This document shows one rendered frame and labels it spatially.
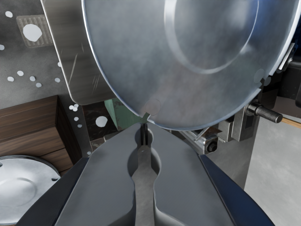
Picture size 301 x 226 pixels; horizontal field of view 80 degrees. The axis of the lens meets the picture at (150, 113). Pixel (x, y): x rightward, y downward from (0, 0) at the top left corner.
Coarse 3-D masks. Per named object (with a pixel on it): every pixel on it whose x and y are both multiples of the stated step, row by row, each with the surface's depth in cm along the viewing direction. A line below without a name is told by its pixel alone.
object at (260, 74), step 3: (261, 69) 27; (258, 72) 27; (261, 72) 28; (264, 72) 28; (255, 75) 27; (258, 75) 28; (261, 75) 28; (255, 78) 28; (258, 78) 28; (261, 78) 28; (255, 81) 28; (258, 81) 28
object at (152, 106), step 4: (152, 100) 22; (156, 100) 22; (148, 104) 22; (152, 104) 22; (156, 104) 22; (160, 104) 23; (144, 108) 22; (148, 108) 22; (152, 108) 22; (156, 108) 22; (148, 112) 22; (152, 112) 22; (156, 112) 23
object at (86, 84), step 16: (48, 0) 15; (64, 0) 15; (80, 0) 15; (48, 16) 15; (64, 16) 15; (80, 16) 16; (64, 32) 16; (80, 32) 16; (64, 48) 16; (80, 48) 17; (64, 64) 17; (80, 64) 17; (96, 64) 18; (80, 80) 18; (96, 80) 18; (80, 96) 18; (96, 96) 19; (112, 96) 20
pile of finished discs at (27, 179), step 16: (0, 160) 56; (16, 160) 59; (32, 160) 60; (0, 176) 59; (16, 176) 61; (32, 176) 63; (48, 176) 65; (0, 192) 60; (16, 192) 62; (32, 192) 65; (0, 208) 63; (16, 208) 65; (0, 224) 65
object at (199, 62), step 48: (96, 0) 16; (144, 0) 17; (192, 0) 18; (240, 0) 21; (288, 0) 24; (96, 48) 17; (144, 48) 19; (192, 48) 21; (240, 48) 23; (144, 96) 21; (192, 96) 24; (240, 96) 28
